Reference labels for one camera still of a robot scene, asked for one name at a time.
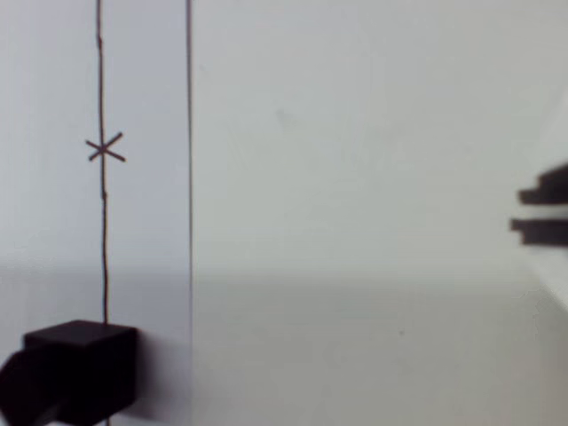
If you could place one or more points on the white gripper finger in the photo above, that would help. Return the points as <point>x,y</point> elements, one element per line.
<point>546,231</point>
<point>548,188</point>

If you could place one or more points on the white paper sheet with markings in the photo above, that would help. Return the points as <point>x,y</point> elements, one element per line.
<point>146,177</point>

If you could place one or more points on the black cube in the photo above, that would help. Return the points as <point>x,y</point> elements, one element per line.
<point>84,368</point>

